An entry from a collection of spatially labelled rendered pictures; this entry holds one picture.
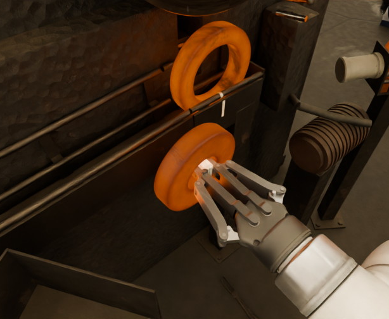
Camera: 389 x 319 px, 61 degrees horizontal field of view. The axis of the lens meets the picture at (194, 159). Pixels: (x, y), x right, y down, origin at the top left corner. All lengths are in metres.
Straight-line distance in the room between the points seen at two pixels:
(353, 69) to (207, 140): 0.49
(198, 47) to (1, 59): 0.29
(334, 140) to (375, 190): 0.70
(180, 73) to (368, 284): 0.41
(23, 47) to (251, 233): 0.41
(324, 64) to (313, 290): 1.90
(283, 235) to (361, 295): 0.10
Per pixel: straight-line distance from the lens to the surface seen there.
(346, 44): 2.48
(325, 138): 0.89
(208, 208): 0.46
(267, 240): 0.43
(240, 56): 0.68
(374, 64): 0.90
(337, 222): 1.40
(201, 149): 0.47
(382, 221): 1.49
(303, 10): 0.80
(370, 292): 0.42
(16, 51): 0.54
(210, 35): 0.60
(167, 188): 0.48
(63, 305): 0.57
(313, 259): 0.42
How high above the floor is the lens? 1.12
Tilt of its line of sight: 48 degrees down
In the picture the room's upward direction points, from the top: straight up
